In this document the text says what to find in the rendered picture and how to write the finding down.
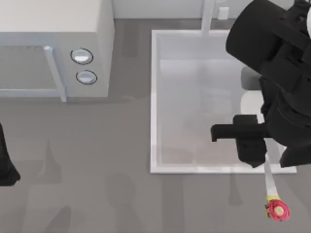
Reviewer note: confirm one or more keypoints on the microwave oven door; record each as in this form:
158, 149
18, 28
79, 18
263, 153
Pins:
22, 68

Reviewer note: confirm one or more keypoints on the small white wall box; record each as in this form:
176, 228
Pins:
223, 13

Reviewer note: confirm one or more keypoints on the pale grey rounded box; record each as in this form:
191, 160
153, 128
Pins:
250, 103

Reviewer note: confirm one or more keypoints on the tall white tap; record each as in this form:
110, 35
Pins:
207, 19

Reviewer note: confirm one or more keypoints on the round microwave knob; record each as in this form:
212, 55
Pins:
81, 56
86, 77

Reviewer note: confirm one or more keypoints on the white sink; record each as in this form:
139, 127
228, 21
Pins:
194, 109

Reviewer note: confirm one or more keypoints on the pale microwave oven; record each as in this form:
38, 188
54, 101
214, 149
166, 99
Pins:
102, 48

